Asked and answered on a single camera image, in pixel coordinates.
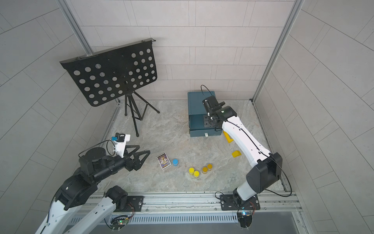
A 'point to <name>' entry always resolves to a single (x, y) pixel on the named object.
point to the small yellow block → (236, 153)
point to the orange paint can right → (210, 167)
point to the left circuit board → (118, 222)
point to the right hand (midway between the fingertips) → (208, 121)
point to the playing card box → (163, 160)
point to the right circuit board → (245, 220)
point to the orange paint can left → (204, 169)
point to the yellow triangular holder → (229, 139)
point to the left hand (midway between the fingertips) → (147, 149)
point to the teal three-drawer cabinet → (196, 110)
